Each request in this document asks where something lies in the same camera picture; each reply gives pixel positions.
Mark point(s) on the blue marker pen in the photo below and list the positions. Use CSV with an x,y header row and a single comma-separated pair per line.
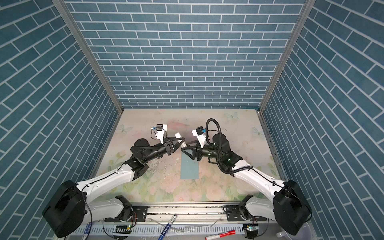
x,y
167,227
87,231

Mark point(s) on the white glue stick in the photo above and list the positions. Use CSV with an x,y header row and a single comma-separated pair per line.
x,y
181,140

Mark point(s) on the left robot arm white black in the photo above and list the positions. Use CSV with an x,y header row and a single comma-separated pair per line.
x,y
71,204

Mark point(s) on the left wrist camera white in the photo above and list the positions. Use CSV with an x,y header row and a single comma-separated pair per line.
x,y
160,131

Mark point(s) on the teal envelope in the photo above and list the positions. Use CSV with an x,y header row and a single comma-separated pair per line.
x,y
189,168

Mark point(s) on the blue marker pen centre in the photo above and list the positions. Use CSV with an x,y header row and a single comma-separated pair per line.
x,y
167,227

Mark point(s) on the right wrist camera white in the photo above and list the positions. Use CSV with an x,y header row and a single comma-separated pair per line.
x,y
200,134

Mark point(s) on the aluminium mounting rail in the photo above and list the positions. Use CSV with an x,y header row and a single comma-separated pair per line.
x,y
192,213

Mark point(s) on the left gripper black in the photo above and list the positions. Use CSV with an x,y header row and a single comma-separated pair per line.
x,y
169,148

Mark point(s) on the blue marker pen left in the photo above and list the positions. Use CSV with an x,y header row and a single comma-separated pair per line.
x,y
87,231

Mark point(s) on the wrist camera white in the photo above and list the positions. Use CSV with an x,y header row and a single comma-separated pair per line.
x,y
160,131
200,134

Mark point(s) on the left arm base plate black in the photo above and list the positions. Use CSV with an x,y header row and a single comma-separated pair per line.
x,y
132,214

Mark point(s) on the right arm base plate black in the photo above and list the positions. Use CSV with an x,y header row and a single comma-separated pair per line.
x,y
236,213

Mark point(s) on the white slotted cable duct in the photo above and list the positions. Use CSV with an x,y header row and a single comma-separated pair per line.
x,y
154,230

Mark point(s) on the red marker pen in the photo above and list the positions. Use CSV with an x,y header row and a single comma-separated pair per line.
x,y
221,235

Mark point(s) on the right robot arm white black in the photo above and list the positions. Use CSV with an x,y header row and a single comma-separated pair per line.
x,y
284,202

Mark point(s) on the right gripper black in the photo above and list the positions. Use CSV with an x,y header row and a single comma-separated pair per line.
x,y
198,151

